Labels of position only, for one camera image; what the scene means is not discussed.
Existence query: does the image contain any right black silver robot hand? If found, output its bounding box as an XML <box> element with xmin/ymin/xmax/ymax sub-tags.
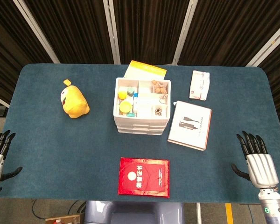
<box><xmin>231</xmin><ymin>130</ymin><xmax>280</xmax><ymax>189</ymax></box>

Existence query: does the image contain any white compartment organizer box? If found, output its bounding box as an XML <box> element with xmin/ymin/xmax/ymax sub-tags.
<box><xmin>112</xmin><ymin>77</ymin><xmax>172</xmax><ymax>136</ymax></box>

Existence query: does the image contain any blue felt table cloth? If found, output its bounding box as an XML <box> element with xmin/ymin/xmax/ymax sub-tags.
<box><xmin>0</xmin><ymin>63</ymin><xmax>280</xmax><ymax>203</ymax></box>

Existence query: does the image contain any white table leg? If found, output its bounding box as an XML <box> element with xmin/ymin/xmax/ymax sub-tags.
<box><xmin>196</xmin><ymin>202</ymin><xmax>203</xmax><ymax>224</ymax></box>

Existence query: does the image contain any wooden circuit board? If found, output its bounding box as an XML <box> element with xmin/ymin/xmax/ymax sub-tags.
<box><xmin>45</xmin><ymin>213</ymin><xmax>84</xmax><ymax>224</ymax></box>

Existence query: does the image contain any yellow plush duck toy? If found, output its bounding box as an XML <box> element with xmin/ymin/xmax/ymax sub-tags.
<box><xmin>60</xmin><ymin>79</ymin><xmax>91</xmax><ymax>119</ymax></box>

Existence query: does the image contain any white tissue pack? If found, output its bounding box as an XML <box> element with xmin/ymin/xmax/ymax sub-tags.
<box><xmin>189</xmin><ymin>70</ymin><xmax>210</xmax><ymax>101</ymax></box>

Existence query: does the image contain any red certificate folder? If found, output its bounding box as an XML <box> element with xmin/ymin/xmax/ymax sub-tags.
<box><xmin>117</xmin><ymin>156</ymin><xmax>171</xmax><ymax>199</ymax></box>

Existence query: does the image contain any blue-grey robot torso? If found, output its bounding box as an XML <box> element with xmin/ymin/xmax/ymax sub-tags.
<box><xmin>84</xmin><ymin>200</ymin><xmax>185</xmax><ymax>224</ymax></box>

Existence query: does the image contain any yellow gear-shaped lid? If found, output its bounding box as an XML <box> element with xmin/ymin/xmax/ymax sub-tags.
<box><xmin>119</xmin><ymin>100</ymin><xmax>133</xmax><ymax>114</ymax></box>

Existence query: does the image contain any white cable product box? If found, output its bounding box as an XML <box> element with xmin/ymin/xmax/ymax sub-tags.
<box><xmin>167</xmin><ymin>100</ymin><xmax>212</xmax><ymax>152</ymax></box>

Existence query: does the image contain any white frame post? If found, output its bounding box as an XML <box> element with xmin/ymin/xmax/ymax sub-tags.
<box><xmin>102</xmin><ymin>0</ymin><xmax>121</xmax><ymax>65</ymax></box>
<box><xmin>246</xmin><ymin>23</ymin><xmax>280</xmax><ymax>68</ymax></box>
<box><xmin>172</xmin><ymin>0</ymin><xmax>199</xmax><ymax>65</ymax></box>
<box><xmin>13</xmin><ymin>0</ymin><xmax>61</xmax><ymax>64</ymax></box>

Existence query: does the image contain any clear drawer with handle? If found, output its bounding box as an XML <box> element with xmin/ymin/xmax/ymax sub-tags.
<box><xmin>116</xmin><ymin>123</ymin><xmax>167</xmax><ymax>131</ymax></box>

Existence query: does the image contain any brown plush keychain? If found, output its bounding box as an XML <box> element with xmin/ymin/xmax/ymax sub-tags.
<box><xmin>151</xmin><ymin>80</ymin><xmax>168</xmax><ymax>94</ymax></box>

